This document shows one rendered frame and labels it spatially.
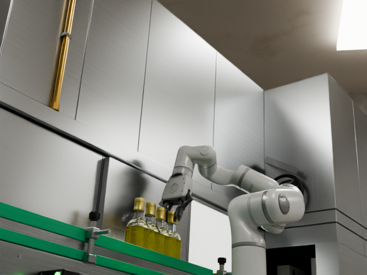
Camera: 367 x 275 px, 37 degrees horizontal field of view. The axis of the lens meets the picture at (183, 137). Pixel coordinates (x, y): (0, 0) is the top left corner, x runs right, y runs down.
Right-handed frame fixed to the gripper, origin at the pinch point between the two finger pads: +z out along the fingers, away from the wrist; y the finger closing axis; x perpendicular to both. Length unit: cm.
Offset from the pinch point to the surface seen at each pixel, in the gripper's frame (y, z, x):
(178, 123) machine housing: -15, -51, 6
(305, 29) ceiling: -31, -251, 136
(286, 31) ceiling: -45, -249, 130
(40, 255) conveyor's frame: 14, 45, -56
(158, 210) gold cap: -0.3, 2.2, -6.9
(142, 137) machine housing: -15.1, -30.6, -10.3
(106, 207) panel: -12.5, 5.9, -19.0
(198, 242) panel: -12.1, -7.7, 32.9
